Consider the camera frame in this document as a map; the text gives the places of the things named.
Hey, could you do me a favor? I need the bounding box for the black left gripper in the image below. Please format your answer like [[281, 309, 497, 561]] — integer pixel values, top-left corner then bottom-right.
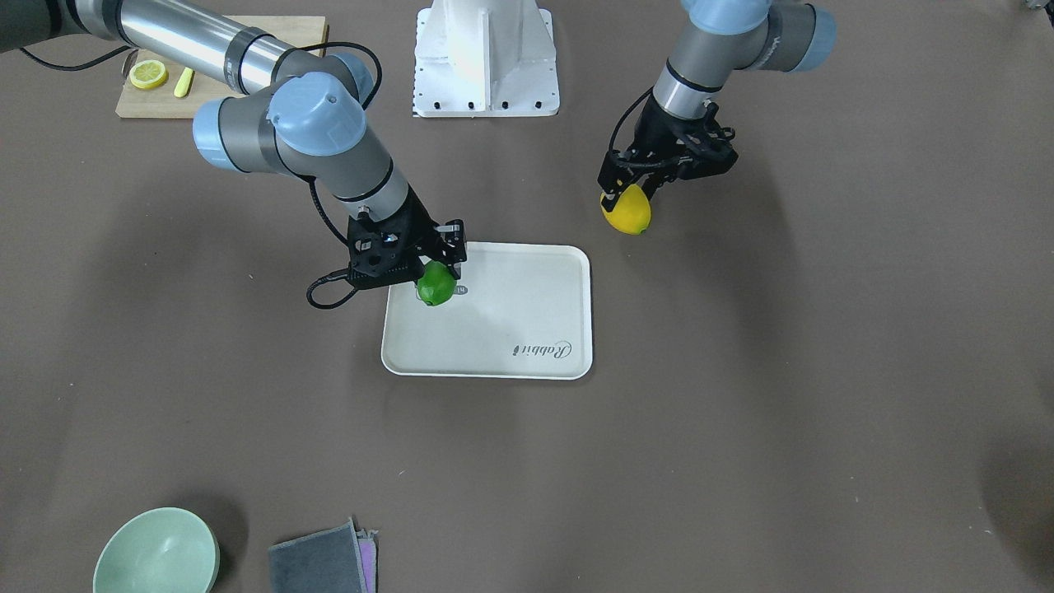
[[598, 91, 714, 200]]

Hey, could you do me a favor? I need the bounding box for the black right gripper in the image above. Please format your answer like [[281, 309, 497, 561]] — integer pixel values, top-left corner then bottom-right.
[[347, 190, 468, 289]]

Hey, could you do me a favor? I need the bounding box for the yellow lemon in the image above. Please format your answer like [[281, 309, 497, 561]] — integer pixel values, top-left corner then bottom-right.
[[601, 183, 652, 236]]

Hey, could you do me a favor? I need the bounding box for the green lime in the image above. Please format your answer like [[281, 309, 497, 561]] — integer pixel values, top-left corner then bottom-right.
[[415, 260, 458, 307]]

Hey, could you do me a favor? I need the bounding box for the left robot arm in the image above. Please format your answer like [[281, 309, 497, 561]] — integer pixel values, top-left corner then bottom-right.
[[598, 1, 838, 234]]

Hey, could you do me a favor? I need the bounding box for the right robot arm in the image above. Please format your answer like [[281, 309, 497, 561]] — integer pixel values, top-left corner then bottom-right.
[[2, 1, 467, 290]]

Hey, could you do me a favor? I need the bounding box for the cream rabbit tray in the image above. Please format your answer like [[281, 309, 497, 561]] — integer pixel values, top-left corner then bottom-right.
[[380, 241, 594, 381]]

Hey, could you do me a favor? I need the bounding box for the wooden cutting board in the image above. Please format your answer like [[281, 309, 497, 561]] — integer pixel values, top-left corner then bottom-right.
[[115, 15, 330, 119]]

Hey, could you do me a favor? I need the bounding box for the grey folded cloth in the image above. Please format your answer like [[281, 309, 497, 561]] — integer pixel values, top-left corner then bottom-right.
[[268, 521, 379, 592]]

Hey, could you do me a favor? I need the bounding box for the lemon half slice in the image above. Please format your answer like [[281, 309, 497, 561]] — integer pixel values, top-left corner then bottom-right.
[[126, 59, 169, 91]]

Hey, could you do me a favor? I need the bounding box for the mint green bowl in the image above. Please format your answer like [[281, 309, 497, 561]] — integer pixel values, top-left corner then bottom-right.
[[91, 507, 221, 592]]

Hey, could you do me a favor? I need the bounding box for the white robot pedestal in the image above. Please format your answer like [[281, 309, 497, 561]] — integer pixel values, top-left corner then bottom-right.
[[412, 1, 561, 118]]

